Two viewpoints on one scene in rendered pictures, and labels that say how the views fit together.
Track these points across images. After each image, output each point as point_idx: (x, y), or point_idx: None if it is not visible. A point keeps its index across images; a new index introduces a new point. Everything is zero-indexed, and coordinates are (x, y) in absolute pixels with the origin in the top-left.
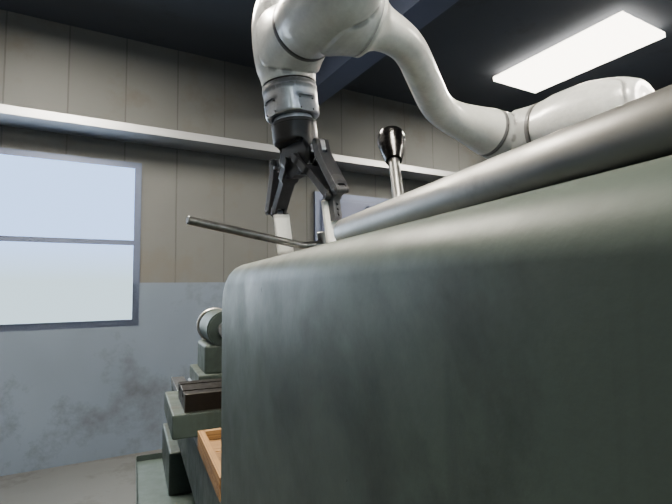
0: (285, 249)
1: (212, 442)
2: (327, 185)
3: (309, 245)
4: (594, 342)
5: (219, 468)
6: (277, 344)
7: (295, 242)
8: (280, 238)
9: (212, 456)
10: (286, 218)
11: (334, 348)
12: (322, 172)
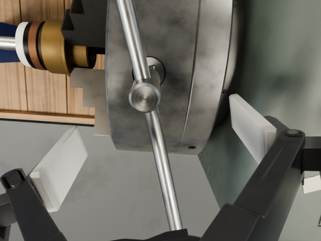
0: (81, 147)
1: (1, 104)
2: (296, 180)
3: (162, 130)
4: None
5: (86, 121)
6: None
7: (169, 162)
8: (175, 193)
9: (58, 119)
10: (49, 175)
11: None
12: (274, 207)
